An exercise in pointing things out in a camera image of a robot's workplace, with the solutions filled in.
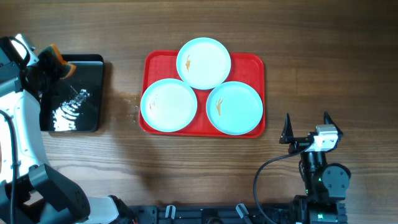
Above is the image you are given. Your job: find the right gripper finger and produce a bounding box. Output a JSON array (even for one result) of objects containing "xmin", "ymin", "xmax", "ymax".
[
  {"xmin": 323, "ymin": 111, "xmax": 343, "ymax": 137},
  {"xmin": 279, "ymin": 113, "xmax": 294, "ymax": 144}
]

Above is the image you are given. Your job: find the black rectangular water tray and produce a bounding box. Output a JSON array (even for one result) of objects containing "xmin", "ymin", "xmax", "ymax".
[{"xmin": 39, "ymin": 54, "xmax": 105, "ymax": 132}]

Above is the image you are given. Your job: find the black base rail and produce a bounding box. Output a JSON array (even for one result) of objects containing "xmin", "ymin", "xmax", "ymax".
[{"xmin": 129, "ymin": 203, "xmax": 348, "ymax": 224}]

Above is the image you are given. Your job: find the right black cable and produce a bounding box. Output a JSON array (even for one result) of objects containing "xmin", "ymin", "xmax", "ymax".
[{"xmin": 252, "ymin": 146, "xmax": 312, "ymax": 224}]

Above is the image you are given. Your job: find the light blue plate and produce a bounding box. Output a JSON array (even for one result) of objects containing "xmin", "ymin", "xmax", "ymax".
[
  {"xmin": 140, "ymin": 78, "xmax": 198, "ymax": 133},
  {"xmin": 206, "ymin": 81, "xmax": 264, "ymax": 136},
  {"xmin": 175, "ymin": 37, "xmax": 231, "ymax": 90}
]

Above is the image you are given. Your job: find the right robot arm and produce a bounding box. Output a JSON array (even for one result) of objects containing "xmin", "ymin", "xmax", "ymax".
[{"xmin": 279, "ymin": 112, "xmax": 351, "ymax": 224}]

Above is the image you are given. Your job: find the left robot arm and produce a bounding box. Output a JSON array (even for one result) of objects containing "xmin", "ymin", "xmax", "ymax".
[{"xmin": 1, "ymin": 34, "xmax": 139, "ymax": 223}]

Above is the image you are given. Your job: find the green and orange sponge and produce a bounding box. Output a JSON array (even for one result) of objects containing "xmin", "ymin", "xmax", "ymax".
[{"xmin": 38, "ymin": 44, "xmax": 76, "ymax": 79}]

